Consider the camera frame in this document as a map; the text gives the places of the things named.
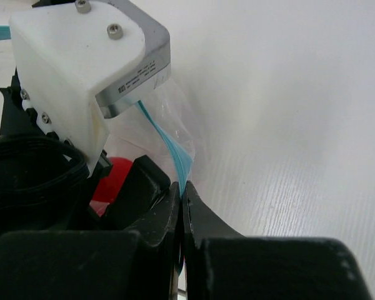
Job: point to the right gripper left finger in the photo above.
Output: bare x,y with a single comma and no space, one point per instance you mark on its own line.
138,262

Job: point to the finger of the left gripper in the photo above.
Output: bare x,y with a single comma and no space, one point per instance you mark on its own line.
145,184

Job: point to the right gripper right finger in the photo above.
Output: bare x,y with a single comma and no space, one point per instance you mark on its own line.
223,264

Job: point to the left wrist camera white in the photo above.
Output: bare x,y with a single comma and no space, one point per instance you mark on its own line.
84,62

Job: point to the clear zip top bag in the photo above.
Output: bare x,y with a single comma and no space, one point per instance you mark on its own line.
181,159

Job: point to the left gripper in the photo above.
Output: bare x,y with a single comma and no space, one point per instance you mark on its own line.
44,184

